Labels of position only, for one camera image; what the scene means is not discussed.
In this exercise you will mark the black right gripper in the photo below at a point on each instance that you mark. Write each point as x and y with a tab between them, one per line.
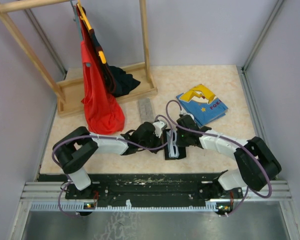
180	142

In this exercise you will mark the grey red clothes hanger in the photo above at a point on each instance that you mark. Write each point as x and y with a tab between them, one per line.
84	51

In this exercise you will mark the blue yellow folded cloth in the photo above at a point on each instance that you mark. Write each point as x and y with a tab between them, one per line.
203	104

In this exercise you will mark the grey glasses case green lining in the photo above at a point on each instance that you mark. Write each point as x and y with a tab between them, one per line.
145	110

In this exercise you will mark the wooden clothes rack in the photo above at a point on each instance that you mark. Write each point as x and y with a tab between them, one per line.
70	92

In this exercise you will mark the black hanging garment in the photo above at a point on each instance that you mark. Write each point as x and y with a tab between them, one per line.
117	81

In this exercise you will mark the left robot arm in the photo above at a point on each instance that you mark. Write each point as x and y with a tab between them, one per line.
73	151

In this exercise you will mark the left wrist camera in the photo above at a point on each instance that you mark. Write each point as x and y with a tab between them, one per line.
159	126

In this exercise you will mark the yellow clothes hanger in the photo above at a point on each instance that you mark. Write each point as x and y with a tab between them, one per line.
83	17

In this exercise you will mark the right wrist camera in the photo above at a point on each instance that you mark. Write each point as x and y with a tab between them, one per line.
187	114

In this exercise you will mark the white sunglasses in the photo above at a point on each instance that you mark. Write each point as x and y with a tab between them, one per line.
172	148

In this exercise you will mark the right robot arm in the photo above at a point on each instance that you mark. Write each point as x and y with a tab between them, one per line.
256	164

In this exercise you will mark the black glasses case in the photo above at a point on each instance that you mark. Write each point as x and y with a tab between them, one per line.
182	150

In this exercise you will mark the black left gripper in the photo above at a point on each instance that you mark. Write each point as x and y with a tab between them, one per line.
159	141

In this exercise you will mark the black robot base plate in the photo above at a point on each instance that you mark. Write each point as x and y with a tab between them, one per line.
153	190

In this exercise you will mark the red garment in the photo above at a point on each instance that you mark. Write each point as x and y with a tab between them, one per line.
102	113

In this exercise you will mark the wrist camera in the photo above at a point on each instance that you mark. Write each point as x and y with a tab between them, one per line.
187	114
159	126

